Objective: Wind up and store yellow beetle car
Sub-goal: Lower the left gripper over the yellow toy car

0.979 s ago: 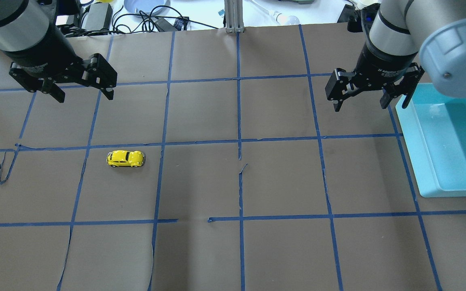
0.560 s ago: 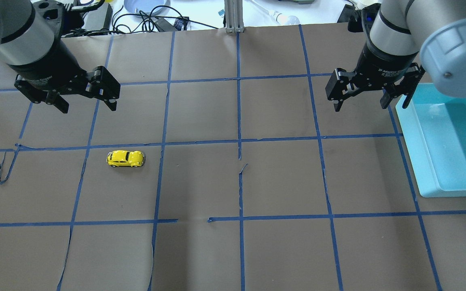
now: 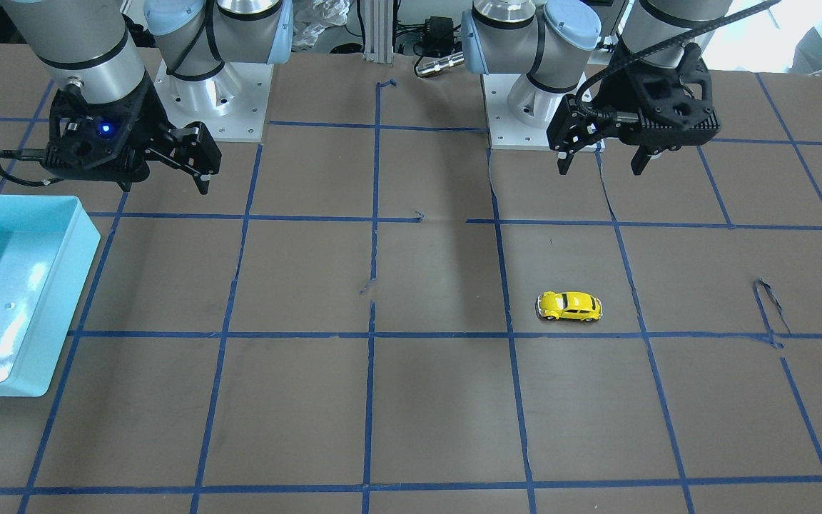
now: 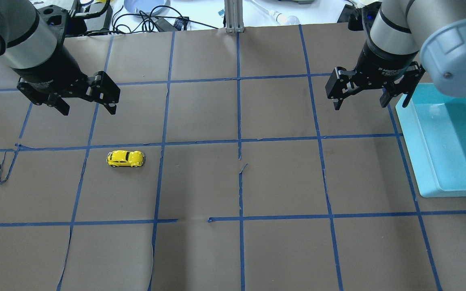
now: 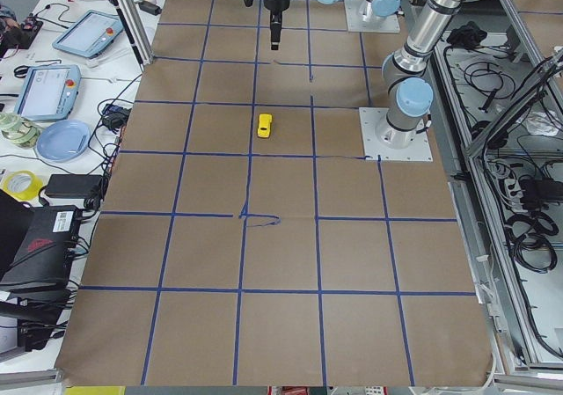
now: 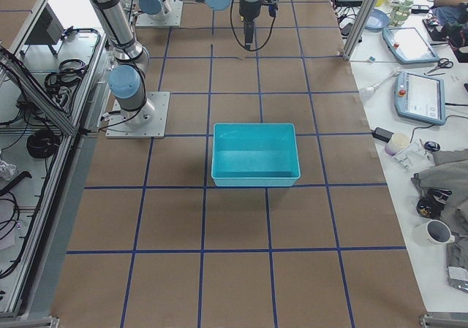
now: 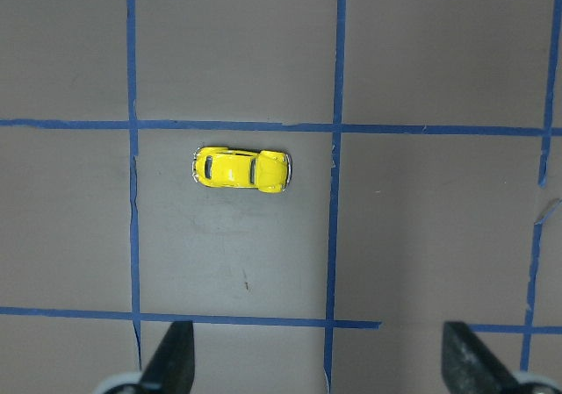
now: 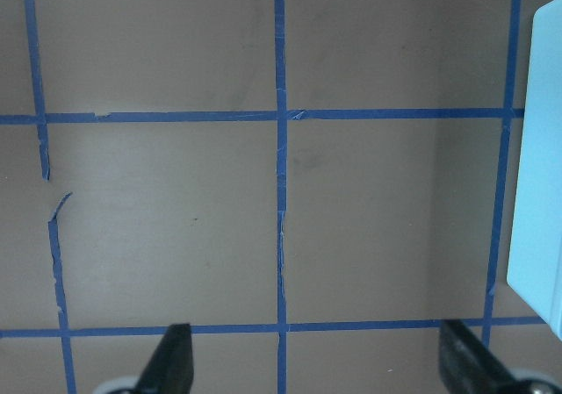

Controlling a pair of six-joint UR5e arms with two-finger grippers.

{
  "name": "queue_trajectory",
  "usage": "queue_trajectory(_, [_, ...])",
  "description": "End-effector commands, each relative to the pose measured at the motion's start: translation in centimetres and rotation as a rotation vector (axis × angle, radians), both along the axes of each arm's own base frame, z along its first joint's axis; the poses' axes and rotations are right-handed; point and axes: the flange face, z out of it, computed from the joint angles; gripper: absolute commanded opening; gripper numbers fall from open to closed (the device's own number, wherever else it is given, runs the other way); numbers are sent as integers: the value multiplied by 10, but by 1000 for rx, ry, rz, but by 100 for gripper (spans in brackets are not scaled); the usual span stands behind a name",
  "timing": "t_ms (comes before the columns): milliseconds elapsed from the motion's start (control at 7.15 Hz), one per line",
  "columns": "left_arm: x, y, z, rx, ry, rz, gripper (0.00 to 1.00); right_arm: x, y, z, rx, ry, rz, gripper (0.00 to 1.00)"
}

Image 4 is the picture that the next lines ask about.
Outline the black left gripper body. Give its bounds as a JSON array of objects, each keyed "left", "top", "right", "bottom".
[{"left": 13, "top": 6, "right": 89, "bottom": 101}]

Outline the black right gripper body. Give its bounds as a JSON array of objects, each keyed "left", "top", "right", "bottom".
[{"left": 352, "top": 2, "right": 419, "bottom": 88}]

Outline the yellow beetle toy car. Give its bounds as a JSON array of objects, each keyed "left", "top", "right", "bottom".
[{"left": 106, "top": 150, "right": 146, "bottom": 168}]

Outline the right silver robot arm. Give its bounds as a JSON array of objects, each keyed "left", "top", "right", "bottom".
[{"left": 325, "top": 0, "right": 466, "bottom": 110}]

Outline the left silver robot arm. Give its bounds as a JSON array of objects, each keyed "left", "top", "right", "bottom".
[{"left": 0, "top": 0, "right": 121, "bottom": 116}]

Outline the turquoise plastic bin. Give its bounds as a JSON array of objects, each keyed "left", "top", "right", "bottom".
[{"left": 395, "top": 83, "right": 466, "bottom": 198}]

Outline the black power adapter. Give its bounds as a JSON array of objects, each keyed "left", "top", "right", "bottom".
[{"left": 153, "top": 18, "right": 179, "bottom": 32}]

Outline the brown paper table mat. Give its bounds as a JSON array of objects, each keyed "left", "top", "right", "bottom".
[{"left": 0, "top": 23, "right": 466, "bottom": 291}]

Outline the aluminium frame post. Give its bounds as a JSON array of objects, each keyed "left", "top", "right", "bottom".
[{"left": 224, "top": 0, "right": 245, "bottom": 33}]

